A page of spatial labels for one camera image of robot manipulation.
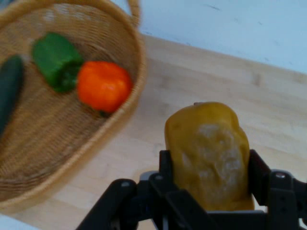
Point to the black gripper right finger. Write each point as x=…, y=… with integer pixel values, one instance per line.
x=285, y=201

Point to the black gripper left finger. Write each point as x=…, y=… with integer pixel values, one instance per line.
x=144, y=206

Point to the brown potato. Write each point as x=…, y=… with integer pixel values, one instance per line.
x=211, y=153

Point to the woven wicker basket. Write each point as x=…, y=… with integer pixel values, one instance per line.
x=48, y=148

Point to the orange bell pepper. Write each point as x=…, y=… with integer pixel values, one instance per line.
x=103, y=86

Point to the wooden cutting board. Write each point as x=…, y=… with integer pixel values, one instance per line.
x=192, y=81

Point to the green bell pepper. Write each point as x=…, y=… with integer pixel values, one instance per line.
x=55, y=60

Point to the dark green cucumber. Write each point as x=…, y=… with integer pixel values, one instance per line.
x=8, y=91

